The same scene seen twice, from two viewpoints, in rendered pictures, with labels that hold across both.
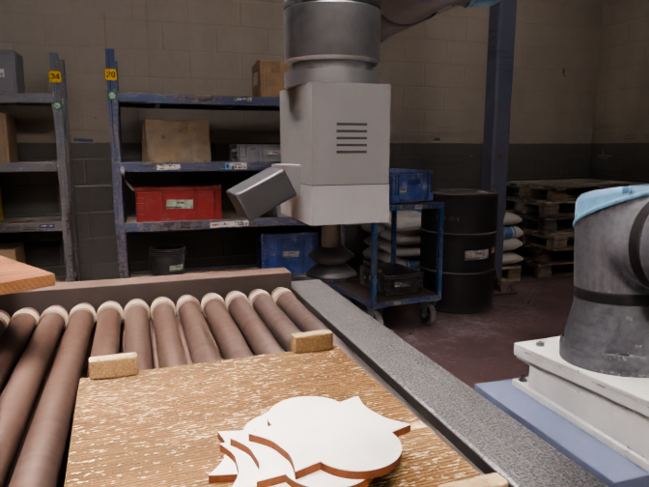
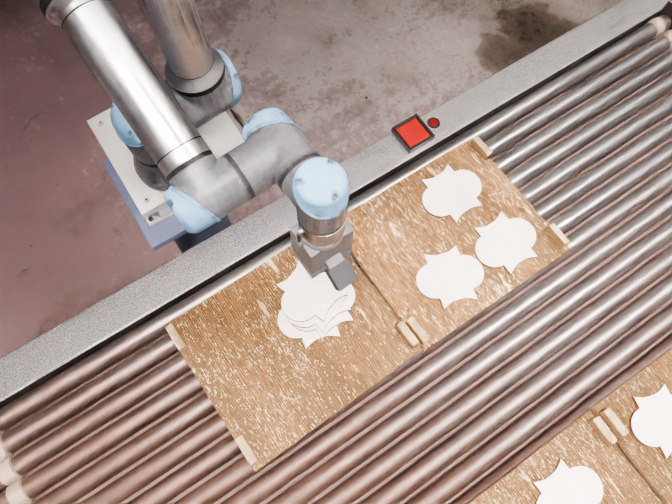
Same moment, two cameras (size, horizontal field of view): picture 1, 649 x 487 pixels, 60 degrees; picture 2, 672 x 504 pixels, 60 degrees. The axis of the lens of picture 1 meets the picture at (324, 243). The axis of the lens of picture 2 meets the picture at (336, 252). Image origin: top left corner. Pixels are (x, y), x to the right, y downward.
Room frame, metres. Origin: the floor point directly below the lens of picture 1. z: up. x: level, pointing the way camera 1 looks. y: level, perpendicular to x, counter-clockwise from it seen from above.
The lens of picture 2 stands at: (0.55, 0.36, 2.13)
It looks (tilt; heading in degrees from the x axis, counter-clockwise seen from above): 69 degrees down; 252
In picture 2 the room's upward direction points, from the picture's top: 3 degrees clockwise
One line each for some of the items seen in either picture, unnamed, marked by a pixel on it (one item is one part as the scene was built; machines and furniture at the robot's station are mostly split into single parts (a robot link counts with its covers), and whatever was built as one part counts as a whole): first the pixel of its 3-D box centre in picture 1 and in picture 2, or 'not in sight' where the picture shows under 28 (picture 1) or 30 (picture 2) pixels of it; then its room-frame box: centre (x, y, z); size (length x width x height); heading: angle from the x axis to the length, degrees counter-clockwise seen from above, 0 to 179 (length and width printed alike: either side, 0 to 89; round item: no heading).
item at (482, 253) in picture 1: (457, 247); not in sight; (4.32, -1.03, 0.44); 0.59 x 0.59 x 0.88
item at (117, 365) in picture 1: (113, 366); (246, 450); (0.68, 0.27, 0.95); 0.06 x 0.02 x 0.03; 110
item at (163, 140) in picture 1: (175, 141); not in sight; (4.61, 1.20, 1.26); 0.49 x 0.38 x 0.34; 114
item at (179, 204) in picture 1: (178, 201); not in sight; (4.57, 1.19, 0.78); 0.66 x 0.45 x 0.28; 108
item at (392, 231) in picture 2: not in sight; (449, 237); (0.15, -0.06, 0.93); 0.41 x 0.35 x 0.02; 19
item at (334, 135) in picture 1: (303, 146); (328, 250); (0.46, 0.02, 1.23); 0.12 x 0.09 x 0.16; 110
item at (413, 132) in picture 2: not in sight; (412, 133); (0.14, -0.34, 0.92); 0.06 x 0.06 x 0.01; 18
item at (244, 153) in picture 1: (268, 153); not in sight; (4.78, 0.46, 1.16); 0.60 x 0.40 x 0.15; 111
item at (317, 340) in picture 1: (312, 341); (176, 337); (0.77, 0.02, 0.95); 0.06 x 0.02 x 0.03; 110
